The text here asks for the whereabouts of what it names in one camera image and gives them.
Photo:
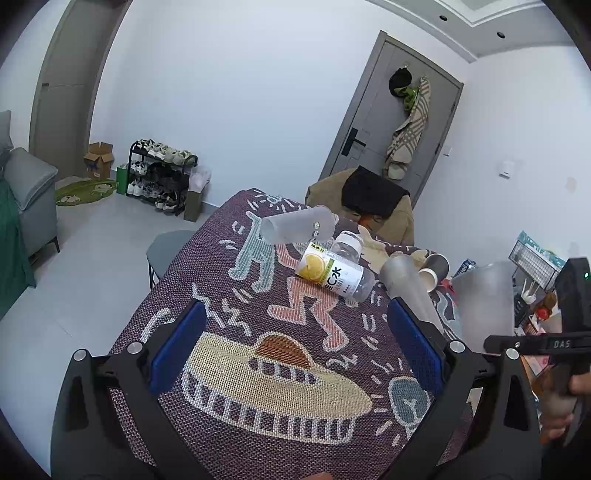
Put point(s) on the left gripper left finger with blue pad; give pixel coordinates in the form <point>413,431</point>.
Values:
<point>87,439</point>

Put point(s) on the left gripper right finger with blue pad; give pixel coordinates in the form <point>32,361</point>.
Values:
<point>503,441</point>

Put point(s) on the frosted HEYTEA plastic cup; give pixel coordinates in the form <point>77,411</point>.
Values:
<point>485,303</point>

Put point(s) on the long frosted plastic cup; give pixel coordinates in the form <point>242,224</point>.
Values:
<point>401,279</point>

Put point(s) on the dark paper coffee cup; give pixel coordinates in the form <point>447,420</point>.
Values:
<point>434,271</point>

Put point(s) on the far left frosted plastic cup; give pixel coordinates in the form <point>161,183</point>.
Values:
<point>302,226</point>

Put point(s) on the person right hand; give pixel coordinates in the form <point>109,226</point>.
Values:
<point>556,410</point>

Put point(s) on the brown plush toy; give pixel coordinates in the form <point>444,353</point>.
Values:
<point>544,308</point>

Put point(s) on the round grey stool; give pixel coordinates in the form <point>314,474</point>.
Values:
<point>162,252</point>

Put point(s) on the purple soda can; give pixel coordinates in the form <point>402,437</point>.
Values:
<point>465,266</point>

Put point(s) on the purple patterned woven tablecloth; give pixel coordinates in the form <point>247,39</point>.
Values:
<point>288,380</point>

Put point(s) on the yellow label plastic bottle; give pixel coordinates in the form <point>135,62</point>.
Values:
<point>321,266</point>

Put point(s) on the small clear plastic bottle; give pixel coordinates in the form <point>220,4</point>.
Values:
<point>348,245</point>

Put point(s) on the black shoe rack with shoes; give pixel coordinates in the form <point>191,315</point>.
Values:
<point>159,174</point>

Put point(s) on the green bag by rack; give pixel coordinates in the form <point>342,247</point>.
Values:
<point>121,179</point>

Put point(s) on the green floor mat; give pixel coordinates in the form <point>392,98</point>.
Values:
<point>84,192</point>

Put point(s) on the black garment on chair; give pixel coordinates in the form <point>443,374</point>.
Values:
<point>368,193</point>

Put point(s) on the green blanket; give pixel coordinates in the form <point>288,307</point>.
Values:
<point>16,274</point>

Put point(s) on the tan chair with coat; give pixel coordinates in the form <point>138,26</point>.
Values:
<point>398,229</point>

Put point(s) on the cardboard box on floor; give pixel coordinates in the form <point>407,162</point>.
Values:
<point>98,160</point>

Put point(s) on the plaid scarf on door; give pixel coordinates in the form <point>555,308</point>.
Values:
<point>406,138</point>

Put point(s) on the grey sofa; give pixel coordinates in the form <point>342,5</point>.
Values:
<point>32,183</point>

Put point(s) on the grey entrance door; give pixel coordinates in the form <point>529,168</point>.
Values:
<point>374,113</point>

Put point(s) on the grey interior door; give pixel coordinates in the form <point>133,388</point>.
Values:
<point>68,82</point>

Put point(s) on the black cap on door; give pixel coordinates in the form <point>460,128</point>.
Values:
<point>400,81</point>

